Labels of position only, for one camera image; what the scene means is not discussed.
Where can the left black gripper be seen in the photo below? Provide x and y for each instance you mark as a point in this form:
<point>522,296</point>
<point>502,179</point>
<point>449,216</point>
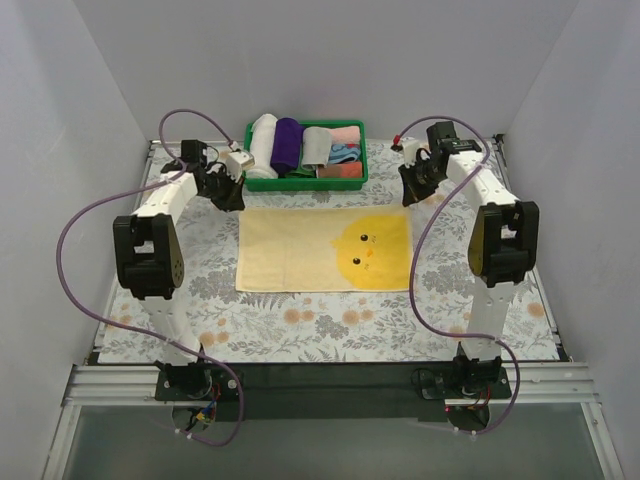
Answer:
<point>228,193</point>

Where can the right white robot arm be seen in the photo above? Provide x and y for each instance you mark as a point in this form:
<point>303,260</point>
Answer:
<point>502,250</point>

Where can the green rolled towel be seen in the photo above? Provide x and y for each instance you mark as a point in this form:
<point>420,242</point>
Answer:
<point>301,173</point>

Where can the brown rolled towel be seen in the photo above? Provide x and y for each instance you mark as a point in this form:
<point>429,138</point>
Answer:
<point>350,170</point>

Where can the purple rolled towel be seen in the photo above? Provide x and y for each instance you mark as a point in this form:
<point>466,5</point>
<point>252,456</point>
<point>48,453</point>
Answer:
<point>287,145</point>

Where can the yellow towel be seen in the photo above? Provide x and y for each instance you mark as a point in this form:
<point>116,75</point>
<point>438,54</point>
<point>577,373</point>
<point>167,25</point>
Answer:
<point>285,250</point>

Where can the blue patterned rolled towel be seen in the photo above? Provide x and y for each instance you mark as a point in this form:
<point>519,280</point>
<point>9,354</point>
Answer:
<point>344,153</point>

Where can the grey towel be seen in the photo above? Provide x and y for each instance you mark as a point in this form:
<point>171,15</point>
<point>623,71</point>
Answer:
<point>316,148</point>

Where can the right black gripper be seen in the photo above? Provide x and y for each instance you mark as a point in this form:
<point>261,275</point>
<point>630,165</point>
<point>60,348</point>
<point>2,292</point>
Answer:
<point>413,182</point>

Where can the white rolled towel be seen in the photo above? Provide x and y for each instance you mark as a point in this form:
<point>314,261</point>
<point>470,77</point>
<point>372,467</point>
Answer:
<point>261,147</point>

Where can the aluminium frame rail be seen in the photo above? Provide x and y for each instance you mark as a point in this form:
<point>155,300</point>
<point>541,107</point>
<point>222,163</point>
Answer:
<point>535,383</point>

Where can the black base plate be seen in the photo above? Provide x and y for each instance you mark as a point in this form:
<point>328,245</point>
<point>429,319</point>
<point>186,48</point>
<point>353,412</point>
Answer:
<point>282,391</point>

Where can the green plastic tray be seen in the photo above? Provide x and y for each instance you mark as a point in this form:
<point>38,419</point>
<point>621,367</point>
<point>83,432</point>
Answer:
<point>316,184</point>

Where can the pink rolled towel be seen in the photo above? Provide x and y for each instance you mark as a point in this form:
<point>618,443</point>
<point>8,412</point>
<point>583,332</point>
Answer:
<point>345,135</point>

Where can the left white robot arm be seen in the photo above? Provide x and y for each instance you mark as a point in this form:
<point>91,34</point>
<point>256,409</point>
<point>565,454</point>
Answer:
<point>149,260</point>

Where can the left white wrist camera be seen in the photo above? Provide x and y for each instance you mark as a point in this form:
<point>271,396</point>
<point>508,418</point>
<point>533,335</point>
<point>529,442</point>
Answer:
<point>239,161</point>

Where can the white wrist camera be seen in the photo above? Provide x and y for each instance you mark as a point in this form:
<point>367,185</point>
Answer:
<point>239,161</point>
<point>408,147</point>

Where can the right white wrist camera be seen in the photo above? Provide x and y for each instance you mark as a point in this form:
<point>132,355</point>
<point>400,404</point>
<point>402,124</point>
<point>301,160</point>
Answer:
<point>408,147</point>

